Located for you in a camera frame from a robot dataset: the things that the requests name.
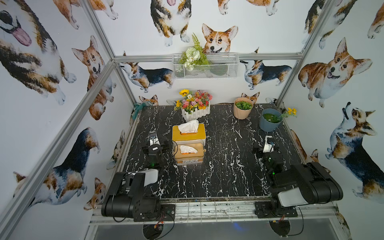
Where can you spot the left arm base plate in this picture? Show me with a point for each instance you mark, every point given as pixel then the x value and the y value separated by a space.
pixel 165 212

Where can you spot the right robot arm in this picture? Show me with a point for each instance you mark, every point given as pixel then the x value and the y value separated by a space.
pixel 300 184

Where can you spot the clear plastic tissue box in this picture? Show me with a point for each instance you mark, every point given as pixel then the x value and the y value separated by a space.
pixel 189 161

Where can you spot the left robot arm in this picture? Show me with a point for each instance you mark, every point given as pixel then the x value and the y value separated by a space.
pixel 126 198

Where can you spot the white tissue box base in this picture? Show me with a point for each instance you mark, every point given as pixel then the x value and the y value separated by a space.
pixel 188 142

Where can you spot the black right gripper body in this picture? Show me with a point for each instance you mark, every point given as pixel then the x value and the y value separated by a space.
pixel 265 153

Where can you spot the peach pot with succulent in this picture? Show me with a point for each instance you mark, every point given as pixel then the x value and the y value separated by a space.
pixel 242 108

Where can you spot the blue pot with yellow flowers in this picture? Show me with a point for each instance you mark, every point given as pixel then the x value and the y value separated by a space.
pixel 270 118

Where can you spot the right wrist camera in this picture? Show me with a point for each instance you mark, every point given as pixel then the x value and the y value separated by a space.
pixel 268 147

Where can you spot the white fence flower planter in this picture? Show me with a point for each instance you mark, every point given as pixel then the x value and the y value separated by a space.
pixel 194 105

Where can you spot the yellow tissue box lid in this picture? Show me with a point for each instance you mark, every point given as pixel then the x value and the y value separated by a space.
pixel 177 136

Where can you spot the white flower green fern bouquet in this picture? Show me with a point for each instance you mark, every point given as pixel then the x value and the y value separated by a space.
pixel 194 58

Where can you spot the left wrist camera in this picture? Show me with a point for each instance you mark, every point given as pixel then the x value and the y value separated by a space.
pixel 153 138

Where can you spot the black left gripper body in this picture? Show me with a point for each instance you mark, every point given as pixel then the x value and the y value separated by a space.
pixel 154 146

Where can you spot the wooden tissue box lid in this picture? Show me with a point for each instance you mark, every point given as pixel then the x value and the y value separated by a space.
pixel 199 147

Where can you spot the teal cloth in corner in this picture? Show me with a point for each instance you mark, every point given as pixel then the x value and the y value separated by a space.
pixel 138 108

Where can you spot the white wire wall basket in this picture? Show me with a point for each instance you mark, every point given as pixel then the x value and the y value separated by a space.
pixel 221 66

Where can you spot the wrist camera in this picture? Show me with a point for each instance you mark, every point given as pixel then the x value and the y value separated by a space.
pixel 268 147
pixel 153 138

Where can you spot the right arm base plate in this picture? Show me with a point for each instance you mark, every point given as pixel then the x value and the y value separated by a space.
pixel 274 209

